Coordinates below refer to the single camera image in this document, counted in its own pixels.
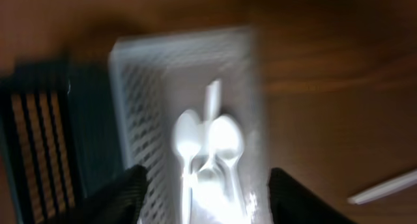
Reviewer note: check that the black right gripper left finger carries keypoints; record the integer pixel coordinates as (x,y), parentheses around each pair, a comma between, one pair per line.
(119,202)

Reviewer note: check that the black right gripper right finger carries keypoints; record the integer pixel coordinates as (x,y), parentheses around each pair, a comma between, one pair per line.
(292,203)

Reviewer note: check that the white plastic spoon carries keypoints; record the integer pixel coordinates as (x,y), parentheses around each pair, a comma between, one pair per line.
(186,145)
(226,137)
(210,173)
(384,189)

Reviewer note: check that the black plastic basket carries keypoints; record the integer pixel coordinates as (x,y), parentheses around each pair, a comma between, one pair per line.
(59,139)

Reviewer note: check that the clear perforated plastic basket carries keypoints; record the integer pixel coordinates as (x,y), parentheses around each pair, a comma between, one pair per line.
(154,80)

